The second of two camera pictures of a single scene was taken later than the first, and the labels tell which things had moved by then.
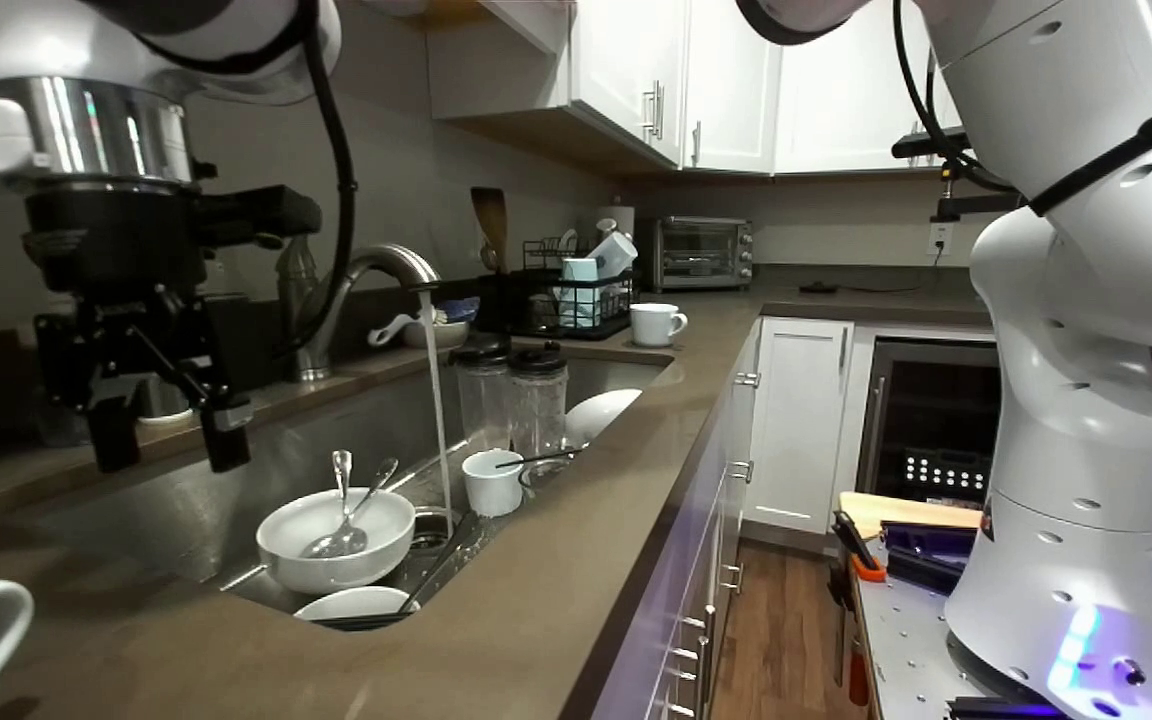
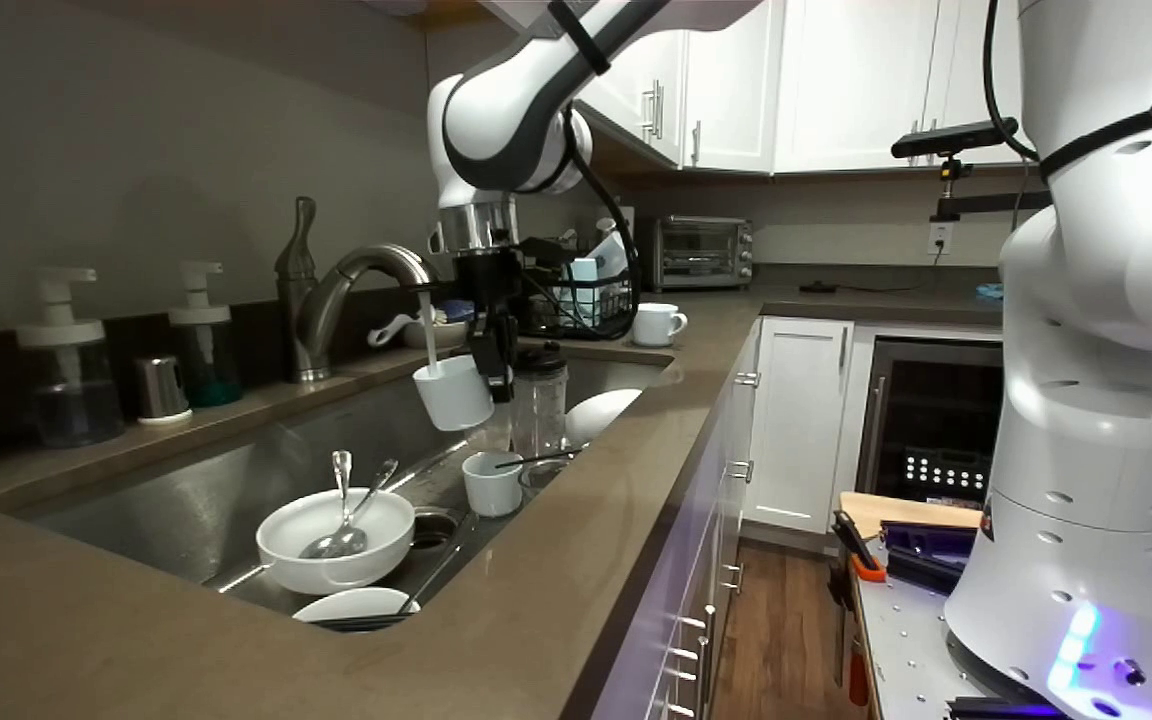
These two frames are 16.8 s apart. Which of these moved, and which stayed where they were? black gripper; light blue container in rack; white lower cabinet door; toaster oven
Moved: black gripper
Stayed: toaster oven; white lower cabinet door; light blue container in rack
